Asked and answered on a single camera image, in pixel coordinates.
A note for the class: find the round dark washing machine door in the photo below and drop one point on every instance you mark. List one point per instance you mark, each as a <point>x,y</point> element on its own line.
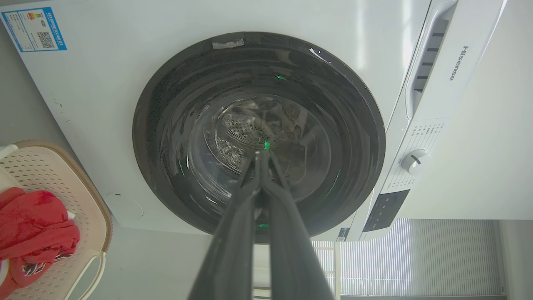
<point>258,129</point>

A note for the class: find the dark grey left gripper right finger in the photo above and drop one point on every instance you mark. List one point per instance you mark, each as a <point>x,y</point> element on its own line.
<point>291,254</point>

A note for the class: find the beige perforated laundry basket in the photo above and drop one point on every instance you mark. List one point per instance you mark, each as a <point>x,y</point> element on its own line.
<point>62,183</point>

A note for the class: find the red garment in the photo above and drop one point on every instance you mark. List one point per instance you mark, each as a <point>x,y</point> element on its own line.
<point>33,233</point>

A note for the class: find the white washing machine dial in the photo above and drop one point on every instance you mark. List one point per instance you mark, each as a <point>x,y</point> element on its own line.
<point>414,161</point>

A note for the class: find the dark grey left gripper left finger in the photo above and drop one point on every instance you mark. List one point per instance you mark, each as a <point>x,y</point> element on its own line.
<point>233,250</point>

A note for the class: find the white Hisense washing machine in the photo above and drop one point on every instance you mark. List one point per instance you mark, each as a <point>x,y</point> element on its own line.
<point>104,104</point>

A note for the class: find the blue energy label sticker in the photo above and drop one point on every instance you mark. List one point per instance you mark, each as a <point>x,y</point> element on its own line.
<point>34,29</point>

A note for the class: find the grey tape strip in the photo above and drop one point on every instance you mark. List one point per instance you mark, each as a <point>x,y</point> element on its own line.
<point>227,43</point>

